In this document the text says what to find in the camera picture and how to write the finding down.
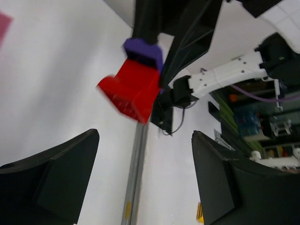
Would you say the blue lego brick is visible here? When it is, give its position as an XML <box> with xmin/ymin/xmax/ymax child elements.
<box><xmin>123</xmin><ymin>38</ymin><xmax>163</xmax><ymax>73</ymax></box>

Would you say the large pink bin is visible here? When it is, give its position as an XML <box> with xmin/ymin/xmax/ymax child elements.
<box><xmin>0</xmin><ymin>12</ymin><xmax>13</xmax><ymax>45</ymax></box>

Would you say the red lego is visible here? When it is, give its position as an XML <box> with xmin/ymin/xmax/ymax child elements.
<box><xmin>97</xmin><ymin>59</ymin><xmax>160</xmax><ymax>124</ymax></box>

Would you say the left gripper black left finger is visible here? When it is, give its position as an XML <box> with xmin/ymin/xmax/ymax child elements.
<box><xmin>0</xmin><ymin>129</ymin><xmax>99</xmax><ymax>225</ymax></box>

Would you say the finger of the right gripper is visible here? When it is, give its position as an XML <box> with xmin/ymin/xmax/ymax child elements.
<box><xmin>159</xmin><ymin>0</ymin><xmax>223</xmax><ymax>88</ymax></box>
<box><xmin>132</xmin><ymin>0</ymin><xmax>188</xmax><ymax>45</ymax></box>

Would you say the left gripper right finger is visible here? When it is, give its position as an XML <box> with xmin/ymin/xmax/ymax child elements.
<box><xmin>192</xmin><ymin>131</ymin><xmax>300</xmax><ymax>225</ymax></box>

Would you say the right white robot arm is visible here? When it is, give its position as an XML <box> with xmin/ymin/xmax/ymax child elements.
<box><xmin>132</xmin><ymin>0</ymin><xmax>300</xmax><ymax>105</ymax></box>

